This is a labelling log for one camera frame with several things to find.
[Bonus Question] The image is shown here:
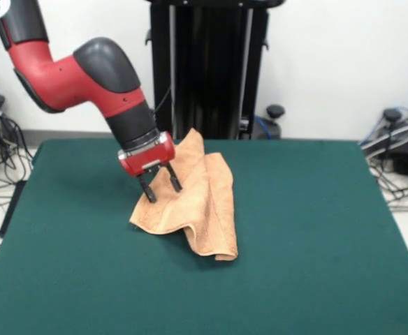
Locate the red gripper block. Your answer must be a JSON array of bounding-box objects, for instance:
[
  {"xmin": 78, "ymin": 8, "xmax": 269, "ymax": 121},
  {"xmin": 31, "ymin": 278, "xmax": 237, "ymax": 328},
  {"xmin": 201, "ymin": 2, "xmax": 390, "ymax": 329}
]
[{"xmin": 117, "ymin": 131, "xmax": 184, "ymax": 204}]

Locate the brown terry towel with label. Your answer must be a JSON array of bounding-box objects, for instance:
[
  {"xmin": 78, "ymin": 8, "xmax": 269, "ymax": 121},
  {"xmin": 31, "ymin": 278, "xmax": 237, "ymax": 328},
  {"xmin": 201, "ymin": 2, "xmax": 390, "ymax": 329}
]
[{"xmin": 129, "ymin": 128, "xmax": 239, "ymax": 262}]

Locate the dark green table cloth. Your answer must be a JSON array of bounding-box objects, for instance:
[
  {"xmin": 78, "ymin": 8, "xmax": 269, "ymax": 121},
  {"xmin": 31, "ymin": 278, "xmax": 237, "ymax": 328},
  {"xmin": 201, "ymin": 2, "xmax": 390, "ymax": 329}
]
[{"xmin": 0, "ymin": 139, "xmax": 408, "ymax": 335}]

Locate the long black floor bar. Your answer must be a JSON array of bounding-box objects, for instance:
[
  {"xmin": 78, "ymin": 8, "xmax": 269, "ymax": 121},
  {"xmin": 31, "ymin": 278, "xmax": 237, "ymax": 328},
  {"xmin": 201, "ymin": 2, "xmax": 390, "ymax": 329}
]
[{"xmin": 0, "ymin": 181, "xmax": 27, "ymax": 238}]

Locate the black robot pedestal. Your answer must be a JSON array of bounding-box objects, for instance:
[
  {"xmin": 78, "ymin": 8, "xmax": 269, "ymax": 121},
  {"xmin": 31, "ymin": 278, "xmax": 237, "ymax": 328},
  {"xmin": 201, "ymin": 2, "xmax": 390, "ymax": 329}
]
[{"xmin": 119, "ymin": 0, "xmax": 285, "ymax": 140}]

